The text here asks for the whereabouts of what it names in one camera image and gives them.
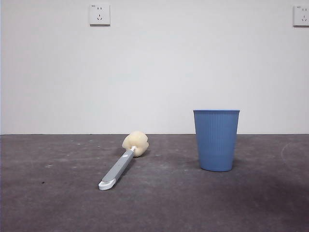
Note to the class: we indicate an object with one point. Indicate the blue ribbed plastic cup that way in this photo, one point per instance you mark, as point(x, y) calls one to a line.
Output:
point(216, 142)

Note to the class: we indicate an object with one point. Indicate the white wall power socket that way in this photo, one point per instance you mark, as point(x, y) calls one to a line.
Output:
point(301, 16)
point(100, 15)

